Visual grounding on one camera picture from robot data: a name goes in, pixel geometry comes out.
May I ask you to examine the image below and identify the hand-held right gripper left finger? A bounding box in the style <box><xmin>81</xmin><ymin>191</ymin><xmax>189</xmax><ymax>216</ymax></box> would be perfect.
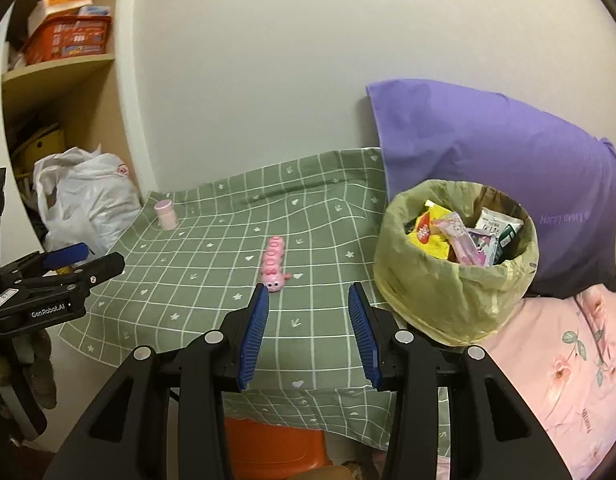
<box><xmin>42</xmin><ymin>282</ymin><xmax>271</xmax><ymax>480</ymax></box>

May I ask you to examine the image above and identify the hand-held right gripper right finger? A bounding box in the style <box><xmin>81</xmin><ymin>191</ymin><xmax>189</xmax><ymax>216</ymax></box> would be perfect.
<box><xmin>348</xmin><ymin>281</ymin><xmax>549</xmax><ymax>480</ymax></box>

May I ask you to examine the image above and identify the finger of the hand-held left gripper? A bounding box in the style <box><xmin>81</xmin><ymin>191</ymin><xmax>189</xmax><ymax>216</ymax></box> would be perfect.
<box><xmin>0</xmin><ymin>242</ymin><xmax>91</xmax><ymax>283</ymax></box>
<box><xmin>12</xmin><ymin>253</ymin><xmax>126</xmax><ymax>307</ymax></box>

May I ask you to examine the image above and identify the bin with yellow liner bag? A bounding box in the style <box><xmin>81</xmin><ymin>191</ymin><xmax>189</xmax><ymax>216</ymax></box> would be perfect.
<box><xmin>373</xmin><ymin>179</ymin><xmax>540</xmax><ymax>347</ymax></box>

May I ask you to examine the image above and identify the yellow snack wrapper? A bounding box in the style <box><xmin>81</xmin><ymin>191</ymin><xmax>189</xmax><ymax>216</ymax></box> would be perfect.
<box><xmin>407</xmin><ymin>200</ymin><xmax>453</xmax><ymax>261</ymax></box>

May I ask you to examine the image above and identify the pink printed snack wrapper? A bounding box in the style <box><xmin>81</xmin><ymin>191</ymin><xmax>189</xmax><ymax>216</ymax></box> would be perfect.
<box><xmin>435</xmin><ymin>212</ymin><xmax>489</xmax><ymax>266</ymax></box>

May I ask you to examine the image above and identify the white green snack packet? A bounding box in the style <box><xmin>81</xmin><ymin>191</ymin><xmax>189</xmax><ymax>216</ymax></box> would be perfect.
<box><xmin>475</xmin><ymin>207</ymin><xmax>514</xmax><ymax>266</ymax></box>

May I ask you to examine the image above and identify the white plastic bag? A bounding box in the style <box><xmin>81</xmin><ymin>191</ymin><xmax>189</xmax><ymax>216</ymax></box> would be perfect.
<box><xmin>34</xmin><ymin>145</ymin><xmax>142</xmax><ymax>256</ymax></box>

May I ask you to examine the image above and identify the pink caterpillar toy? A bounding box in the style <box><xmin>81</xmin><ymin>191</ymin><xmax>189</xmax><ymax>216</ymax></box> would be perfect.
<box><xmin>260</xmin><ymin>235</ymin><xmax>293</xmax><ymax>292</ymax></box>

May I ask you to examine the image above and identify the small pink cup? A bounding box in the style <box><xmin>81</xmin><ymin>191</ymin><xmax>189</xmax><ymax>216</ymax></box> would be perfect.
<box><xmin>154</xmin><ymin>200</ymin><xmax>177</xmax><ymax>231</ymax></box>

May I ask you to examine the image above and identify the yellow box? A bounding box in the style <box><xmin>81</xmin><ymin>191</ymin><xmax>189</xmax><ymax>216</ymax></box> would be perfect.
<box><xmin>12</xmin><ymin>127</ymin><xmax>66</xmax><ymax>177</ymax></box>

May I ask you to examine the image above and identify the green checked tablecloth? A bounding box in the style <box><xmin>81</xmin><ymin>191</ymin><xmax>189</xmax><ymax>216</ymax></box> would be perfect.
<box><xmin>58</xmin><ymin>147</ymin><xmax>451</xmax><ymax>453</ymax></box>

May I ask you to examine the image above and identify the orange plastic stool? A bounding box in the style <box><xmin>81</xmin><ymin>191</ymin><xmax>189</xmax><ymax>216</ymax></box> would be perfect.
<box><xmin>223</xmin><ymin>417</ymin><xmax>333</xmax><ymax>480</ymax></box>

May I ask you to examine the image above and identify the wooden shelf unit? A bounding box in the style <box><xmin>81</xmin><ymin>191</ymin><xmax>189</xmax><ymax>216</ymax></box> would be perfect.
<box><xmin>0</xmin><ymin>0</ymin><xmax>156</xmax><ymax>211</ymax></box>

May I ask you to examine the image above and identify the pink floral blanket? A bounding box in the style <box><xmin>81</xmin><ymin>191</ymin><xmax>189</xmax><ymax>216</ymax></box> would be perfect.
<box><xmin>480</xmin><ymin>260</ymin><xmax>616</xmax><ymax>480</ymax></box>

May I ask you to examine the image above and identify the purple pillow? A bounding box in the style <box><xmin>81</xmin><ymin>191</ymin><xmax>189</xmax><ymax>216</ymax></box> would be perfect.
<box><xmin>365</xmin><ymin>78</ymin><xmax>616</xmax><ymax>297</ymax></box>

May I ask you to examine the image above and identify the orange plastic basket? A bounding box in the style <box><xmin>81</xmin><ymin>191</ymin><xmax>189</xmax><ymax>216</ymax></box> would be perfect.
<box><xmin>22</xmin><ymin>14</ymin><xmax>112</xmax><ymax>65</ymax></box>

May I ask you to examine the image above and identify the orange white box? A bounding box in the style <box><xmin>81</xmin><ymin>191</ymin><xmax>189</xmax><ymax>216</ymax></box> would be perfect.
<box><xmin>28</xmin><ymin>0</ymin><xmax>93</xmax><ymax>33</ymax></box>

